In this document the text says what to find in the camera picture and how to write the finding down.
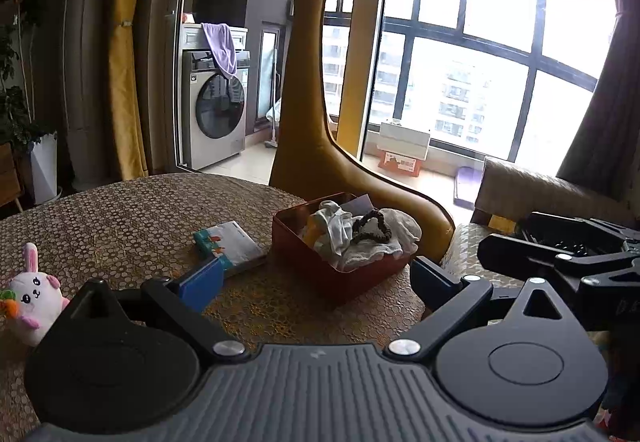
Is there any dark curtain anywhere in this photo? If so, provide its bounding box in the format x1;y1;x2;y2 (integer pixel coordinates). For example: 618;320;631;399
554;0;640;199

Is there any tissue pack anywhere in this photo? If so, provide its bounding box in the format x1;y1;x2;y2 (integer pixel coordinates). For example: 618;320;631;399
193;220;267;279

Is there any white planter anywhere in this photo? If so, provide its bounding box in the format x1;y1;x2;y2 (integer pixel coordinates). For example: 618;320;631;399
27;131;60;205

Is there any white gauze cloth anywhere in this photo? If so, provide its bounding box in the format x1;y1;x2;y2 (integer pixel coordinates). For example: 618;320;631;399
339;207;422;273

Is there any brown scrunchie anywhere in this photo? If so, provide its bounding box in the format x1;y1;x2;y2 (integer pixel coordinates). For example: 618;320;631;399
351;210;392;244

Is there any purple floor mat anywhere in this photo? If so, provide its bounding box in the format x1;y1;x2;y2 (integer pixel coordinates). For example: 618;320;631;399
452;165;484;211

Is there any yellow giraffe statue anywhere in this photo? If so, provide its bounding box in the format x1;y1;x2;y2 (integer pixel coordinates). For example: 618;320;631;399
258;0;456;265

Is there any yellow curtain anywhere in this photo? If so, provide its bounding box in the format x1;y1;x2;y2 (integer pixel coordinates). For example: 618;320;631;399
108;0;156;183

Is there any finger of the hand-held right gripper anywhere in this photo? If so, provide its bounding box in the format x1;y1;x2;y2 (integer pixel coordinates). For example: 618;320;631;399
477;233;636;280
522;212;640;247

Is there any red cardboard box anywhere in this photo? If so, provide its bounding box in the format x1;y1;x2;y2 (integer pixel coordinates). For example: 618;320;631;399
377;149;421;178

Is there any purple cloth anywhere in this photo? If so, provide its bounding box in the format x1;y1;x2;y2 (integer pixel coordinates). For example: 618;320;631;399
201;22;239;82

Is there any green potted plant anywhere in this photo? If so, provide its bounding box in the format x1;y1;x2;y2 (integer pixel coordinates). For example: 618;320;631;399
0;0;57;149

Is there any wooden dresser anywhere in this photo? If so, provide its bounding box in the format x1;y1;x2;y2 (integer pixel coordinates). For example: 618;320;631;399
0;142;26;213

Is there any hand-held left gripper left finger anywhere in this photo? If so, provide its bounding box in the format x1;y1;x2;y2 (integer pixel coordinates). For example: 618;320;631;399
60;258;248;365

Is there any white bunny plush toy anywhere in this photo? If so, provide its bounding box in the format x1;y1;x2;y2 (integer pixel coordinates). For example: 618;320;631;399
0;242;71;348

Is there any white box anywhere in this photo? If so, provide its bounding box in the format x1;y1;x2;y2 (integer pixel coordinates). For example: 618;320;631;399
378;121;432;163

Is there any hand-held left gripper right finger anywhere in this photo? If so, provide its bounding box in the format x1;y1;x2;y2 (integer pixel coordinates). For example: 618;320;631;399
382;257;588;365

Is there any white washing machine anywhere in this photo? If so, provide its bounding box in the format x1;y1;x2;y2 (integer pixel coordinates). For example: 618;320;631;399
180;22;250;171

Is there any covered standing air conditioner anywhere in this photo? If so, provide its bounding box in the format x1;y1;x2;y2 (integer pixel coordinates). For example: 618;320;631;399
62;0;122;193

